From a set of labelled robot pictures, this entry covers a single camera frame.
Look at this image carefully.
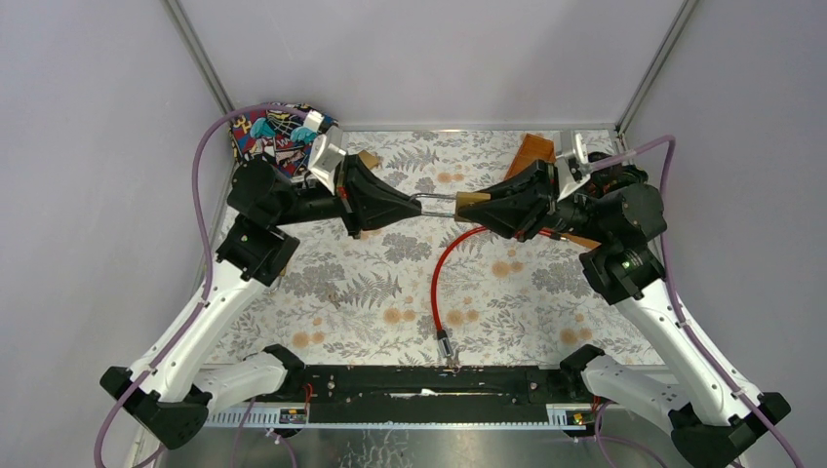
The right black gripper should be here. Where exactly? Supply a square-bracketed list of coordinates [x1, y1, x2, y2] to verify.
[451, 158, 605, 242]

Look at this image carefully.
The small brass padlock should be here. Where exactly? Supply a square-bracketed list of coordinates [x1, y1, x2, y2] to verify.
[409, 192, 492, 222]

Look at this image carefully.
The small metal key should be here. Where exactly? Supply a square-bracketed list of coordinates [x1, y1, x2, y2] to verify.
[325, 289, 341, 310]

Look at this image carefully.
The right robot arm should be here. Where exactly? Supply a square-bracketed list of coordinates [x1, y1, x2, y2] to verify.
[454, 158, 790, 467]

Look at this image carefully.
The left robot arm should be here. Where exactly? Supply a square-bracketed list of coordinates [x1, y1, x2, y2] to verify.
[100, 155, 422, 449]

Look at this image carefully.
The orange compartment tray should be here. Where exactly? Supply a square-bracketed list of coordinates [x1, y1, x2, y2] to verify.
[504, 131, 600, 250]

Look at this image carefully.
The floral table mat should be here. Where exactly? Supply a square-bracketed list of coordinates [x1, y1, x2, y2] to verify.
[207, 131, 660, 366]

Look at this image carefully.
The colourful patterned cloth bag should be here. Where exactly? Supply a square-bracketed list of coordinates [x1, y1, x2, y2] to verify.
[228, 102, 338, 178]

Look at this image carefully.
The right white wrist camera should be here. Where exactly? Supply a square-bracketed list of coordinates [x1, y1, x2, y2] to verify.
[554, 131, 591, 201]

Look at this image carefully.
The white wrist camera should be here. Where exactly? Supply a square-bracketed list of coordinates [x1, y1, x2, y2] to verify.
[304, 110, 347, 195]
[554, 131, 591, 201]

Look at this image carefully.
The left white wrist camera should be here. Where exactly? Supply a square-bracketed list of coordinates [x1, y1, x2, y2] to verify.
[304, 110, 347, 195]

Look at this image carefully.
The red cable lock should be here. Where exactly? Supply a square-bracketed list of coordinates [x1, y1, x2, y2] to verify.
[419, 229, 592, 367]

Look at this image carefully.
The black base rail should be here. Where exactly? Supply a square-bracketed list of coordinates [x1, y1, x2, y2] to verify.
[241, 364, 625, 426]

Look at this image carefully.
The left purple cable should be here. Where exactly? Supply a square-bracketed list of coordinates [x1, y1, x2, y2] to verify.
[93, 102, 325, 468]

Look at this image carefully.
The purple cable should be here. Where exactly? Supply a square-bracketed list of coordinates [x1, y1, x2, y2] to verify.
[93, 102, 325, 468]
[584, 134, 807, 468]

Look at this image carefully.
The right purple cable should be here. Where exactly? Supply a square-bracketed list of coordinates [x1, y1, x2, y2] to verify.
[584, 134, 807, 468]

